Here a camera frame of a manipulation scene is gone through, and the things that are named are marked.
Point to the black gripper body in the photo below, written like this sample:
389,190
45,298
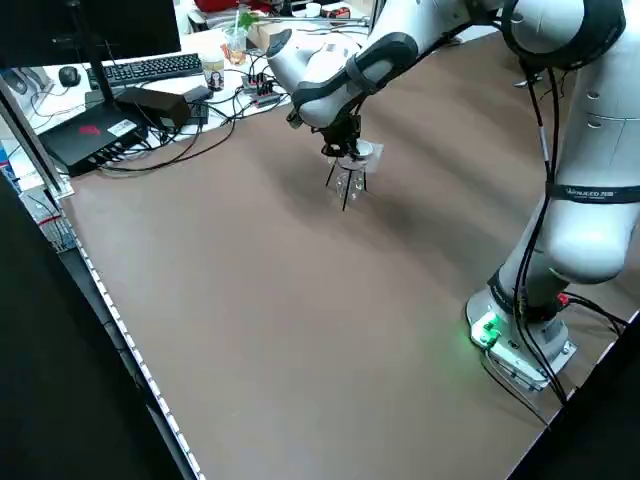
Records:
342,132

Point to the small white crucible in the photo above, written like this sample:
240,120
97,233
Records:
366,150

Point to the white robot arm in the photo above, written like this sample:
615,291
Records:
585,150

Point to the clear glass burner lamp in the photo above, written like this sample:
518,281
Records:
348,186

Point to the grey usb hub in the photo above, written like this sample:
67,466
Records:
260,92

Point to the brown cardboard box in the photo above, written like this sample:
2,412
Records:
267,35

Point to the clear drink cup with straw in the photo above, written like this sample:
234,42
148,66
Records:
235,50

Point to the printed paper cup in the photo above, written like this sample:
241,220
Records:
214,75

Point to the small black adapter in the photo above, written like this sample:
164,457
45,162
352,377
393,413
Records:
197,107

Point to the small green plant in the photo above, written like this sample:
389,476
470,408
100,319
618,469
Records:
247,19

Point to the black power brick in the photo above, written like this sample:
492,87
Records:
155,106

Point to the black keyboard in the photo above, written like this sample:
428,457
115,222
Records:
150,67

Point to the black computer box red logo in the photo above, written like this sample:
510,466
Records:
85,140

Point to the black computer mouse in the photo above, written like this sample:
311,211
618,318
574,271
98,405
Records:
69,76

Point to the black monitor with stand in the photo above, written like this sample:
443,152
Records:
40,30

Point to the aluminium profile post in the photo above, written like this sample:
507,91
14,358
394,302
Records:
35,145

